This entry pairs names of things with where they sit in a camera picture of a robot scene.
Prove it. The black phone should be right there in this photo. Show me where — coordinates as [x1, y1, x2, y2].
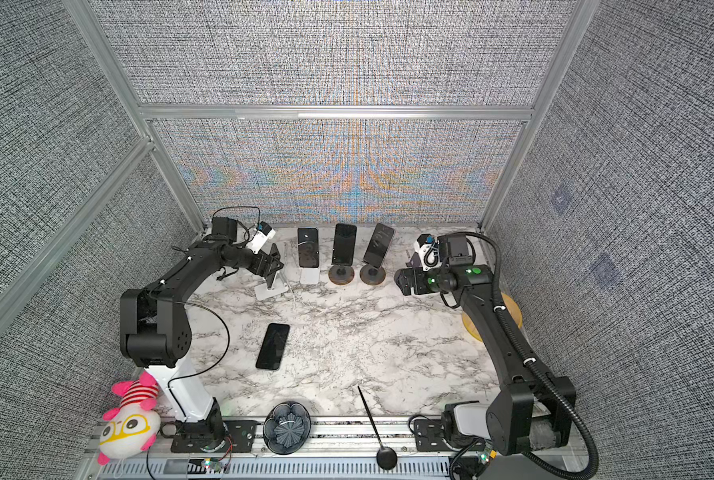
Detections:
[332, 223, 357, 266]
[363, 223, 395, 268]
[264, 264, 283, 289]
[297, 227, 320, 269]
[255, 323, 290, 371]

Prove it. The purple round phone stand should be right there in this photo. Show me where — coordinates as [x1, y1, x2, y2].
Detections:
[406, 252, 424, 268]

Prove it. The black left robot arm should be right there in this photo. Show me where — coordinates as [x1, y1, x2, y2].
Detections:
[119, 240, 284, 452]

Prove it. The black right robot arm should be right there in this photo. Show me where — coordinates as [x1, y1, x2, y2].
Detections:
[394, 265, 599, 479]

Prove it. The white folding phone stand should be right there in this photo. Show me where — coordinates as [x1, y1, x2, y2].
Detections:
[254, 273, 289, 301]

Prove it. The white flat phone stand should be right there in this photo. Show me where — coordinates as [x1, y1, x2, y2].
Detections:
[300, 268, 320, 285]

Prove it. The round wooden phone stand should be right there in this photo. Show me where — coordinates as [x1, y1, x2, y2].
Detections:
[328, 265, 355, 286]
[360, 264, 386, 286]

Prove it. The black phone on wooden stand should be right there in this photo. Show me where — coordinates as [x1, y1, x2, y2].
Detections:
[332, 223, 357, 266]
[363, 223, 395, 268]

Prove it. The yellow bowl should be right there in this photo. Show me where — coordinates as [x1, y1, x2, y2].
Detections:
[462, 293, 524, 343]

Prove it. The dark glass flower dish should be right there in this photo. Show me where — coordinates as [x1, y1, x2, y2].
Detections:
[263, 401, 312, 455]

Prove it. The black long spoon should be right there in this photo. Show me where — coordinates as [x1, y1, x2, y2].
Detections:
[357, 386, 398, 471]

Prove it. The pink white plush toy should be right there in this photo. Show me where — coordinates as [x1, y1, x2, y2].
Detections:
[97, 371, 161, 466]

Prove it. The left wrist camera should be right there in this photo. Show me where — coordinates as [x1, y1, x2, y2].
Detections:
[247, 221, 276, 254]

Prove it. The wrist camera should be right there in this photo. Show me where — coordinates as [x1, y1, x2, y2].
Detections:
[414, 234, 440, 271]
[247, 221, 276, 254]

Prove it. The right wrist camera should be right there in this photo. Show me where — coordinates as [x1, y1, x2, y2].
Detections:
[414, 234, 440, 271]

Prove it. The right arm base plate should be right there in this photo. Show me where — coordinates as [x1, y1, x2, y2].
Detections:
[410, 417, 454, 453]

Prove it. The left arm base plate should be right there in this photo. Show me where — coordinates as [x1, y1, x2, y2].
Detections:
[170, 420, 258, 455]

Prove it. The aluminium frame corner post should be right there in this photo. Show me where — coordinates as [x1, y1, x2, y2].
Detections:
[63, 1, 205, 232]

